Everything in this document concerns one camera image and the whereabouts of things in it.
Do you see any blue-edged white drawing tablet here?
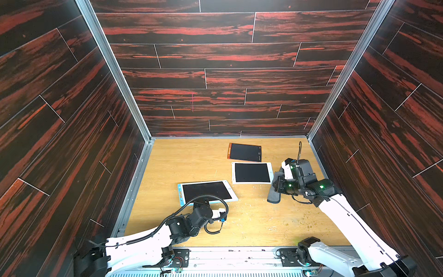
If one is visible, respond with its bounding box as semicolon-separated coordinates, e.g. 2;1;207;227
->
177;180;239;207

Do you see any red drawing tablet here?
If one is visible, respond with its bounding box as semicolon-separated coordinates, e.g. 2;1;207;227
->
227;143;262;162

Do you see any grey microfibre cloth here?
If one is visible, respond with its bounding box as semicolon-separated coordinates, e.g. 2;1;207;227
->
267;172;285;204

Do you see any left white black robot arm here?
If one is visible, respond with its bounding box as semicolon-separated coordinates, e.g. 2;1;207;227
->
73;199;228;277

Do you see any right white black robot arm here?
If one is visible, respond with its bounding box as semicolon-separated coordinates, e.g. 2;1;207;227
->
267;158;417;277

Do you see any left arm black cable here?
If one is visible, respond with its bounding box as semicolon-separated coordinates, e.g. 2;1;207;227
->
124;194;230;247

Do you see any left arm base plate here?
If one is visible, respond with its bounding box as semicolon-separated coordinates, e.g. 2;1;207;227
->
153;247;190;268

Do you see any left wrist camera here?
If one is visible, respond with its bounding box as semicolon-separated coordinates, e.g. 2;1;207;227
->
212;208;227;222

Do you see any aluminium front rail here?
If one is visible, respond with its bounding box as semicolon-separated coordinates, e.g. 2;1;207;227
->
112;247;363;277

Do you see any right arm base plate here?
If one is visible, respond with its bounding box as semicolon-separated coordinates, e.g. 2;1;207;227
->
276;248;311;267

